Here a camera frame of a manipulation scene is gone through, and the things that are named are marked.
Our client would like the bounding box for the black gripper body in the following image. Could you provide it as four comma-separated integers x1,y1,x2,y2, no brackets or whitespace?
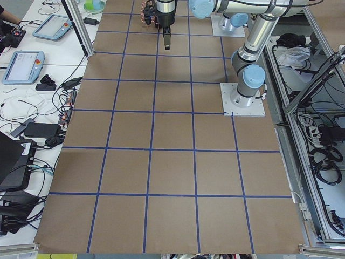
156,7,175,27

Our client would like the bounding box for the green plastic bowl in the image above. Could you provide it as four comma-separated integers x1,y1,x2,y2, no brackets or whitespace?
83,0,105,14

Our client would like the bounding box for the black power adapter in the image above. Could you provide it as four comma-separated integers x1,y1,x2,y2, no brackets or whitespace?
83,17,99,26

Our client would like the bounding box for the teach pendant far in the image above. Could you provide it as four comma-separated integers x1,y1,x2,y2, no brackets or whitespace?
32,15,72,41

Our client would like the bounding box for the teach pendant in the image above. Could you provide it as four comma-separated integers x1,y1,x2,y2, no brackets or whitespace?
32,15,72,41
2,51,45,85

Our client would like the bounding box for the teach pendant near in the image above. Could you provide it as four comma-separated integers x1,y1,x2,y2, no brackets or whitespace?
2,51,45,85

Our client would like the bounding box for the black power brick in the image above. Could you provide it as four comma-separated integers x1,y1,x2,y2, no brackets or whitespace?
24,122,61,138

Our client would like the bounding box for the black laptop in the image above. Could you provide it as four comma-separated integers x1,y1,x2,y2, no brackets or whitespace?
1,133,36,192

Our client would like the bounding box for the copper wire wine basket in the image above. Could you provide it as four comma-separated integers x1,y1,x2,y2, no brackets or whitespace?
141,0,158,28

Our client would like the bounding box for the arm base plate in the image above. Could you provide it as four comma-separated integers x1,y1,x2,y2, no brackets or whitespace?
220,83,265,117
211,15,245,38

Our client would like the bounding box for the aluminium frame post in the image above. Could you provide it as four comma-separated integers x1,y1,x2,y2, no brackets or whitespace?
61,0,94,58

